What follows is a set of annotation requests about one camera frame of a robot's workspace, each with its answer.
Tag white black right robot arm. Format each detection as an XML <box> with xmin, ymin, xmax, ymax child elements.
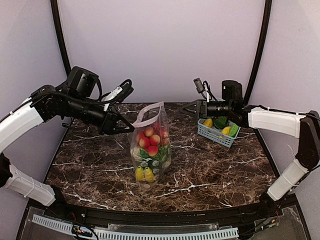
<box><xmin>181</xmin><ymin>78</ymin><xmax>320</xmax><ymax>217</ymax></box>

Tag blue plastic vegetable basket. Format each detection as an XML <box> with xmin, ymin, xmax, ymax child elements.
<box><xmin>197</xmin><ymin>118</ymin><xmax>241</xmax><ymax>148</ymax></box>

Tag yellow toy lemon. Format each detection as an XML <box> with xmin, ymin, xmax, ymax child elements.
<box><xmin>203</xmin><ymin>118</ymin><xmax>213</xmax><ymax>128</ymax></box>
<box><xmin>221</xmin><ymin>126</ymin><xmax>232</xmax><ymax>135</ymax></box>

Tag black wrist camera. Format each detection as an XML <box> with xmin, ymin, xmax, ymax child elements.
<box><xmin>101</xmin><ymin>79</ymin><xmax>134</xmax><ymax>112</ymax></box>
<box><xmin>193</xmin><ymin>78</ymin><xmax>210</xmax><ymax>102</ymax></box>

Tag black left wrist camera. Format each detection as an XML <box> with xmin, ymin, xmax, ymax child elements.
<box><xmin>101</xmin><ymin>79</ymin><xmax>134</xmax><ymax>112</ymax></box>

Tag black left frame post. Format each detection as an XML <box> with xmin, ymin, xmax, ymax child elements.
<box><xmin>50</xmin><ymin>0</ymin><xmax>71</xmax><ymax>75</ymax></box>

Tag green toy bell pepper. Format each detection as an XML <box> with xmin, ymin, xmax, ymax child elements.
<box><xmin>213</xmin><ymin>116</ymin><xmax>229</xmax><ymax>130</ymax></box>

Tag grey slotted cable duct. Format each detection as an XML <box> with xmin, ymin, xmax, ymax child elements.
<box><xmin>31</xmin><ymin>214</ymin><xmax>239</xmax><ymax>240</ymax></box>

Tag black right frame post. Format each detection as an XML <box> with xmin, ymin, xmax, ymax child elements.
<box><xmin>243</xmin><ymin>0</ymin><xmax>273</xmax><ymax>105</ymax></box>

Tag black frame post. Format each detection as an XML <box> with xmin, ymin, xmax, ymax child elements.
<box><xmin>50</xmin><ymin>0</ymin><xmax>71</xmax><ymax>75</ymax></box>
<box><xmin>243</xmin><ymin>0</ymin><xmax>273</xmax><ymax>105</ymax></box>

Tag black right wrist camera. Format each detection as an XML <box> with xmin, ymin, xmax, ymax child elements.
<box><xmin>193</xmin><ymin>78</ymin><xmax>210</xmax><ymax>102</ymax></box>

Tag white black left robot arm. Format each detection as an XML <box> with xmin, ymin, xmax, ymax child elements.
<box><xmin>0</xmin><ymin>66</ymin><xmax>134</xmax><ymax>207</ymax></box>

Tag yellow toy banana bunch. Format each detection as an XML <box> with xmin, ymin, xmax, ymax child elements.
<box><xmin>135</xmin><ymin>166</ymin><xmax>155</xmax><ymax>183</ymax></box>

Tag green toy cabbage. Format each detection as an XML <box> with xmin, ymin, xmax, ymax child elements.
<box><xmin>229</xmin><ymin>123</ymin><xmax>240</xmax><ymax>138</ymax></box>

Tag dark green toy cucumber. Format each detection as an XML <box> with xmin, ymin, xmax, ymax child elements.
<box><xmin>139</xmin><ymin>146</ymin><xmax>172</xmax><ymax>172</ymax></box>

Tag clear zip top bag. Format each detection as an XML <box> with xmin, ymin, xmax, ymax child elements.
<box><xmin>130</xmin><ymin>101</ymin><xmax>172</xmax><ymax>191</ymax></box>

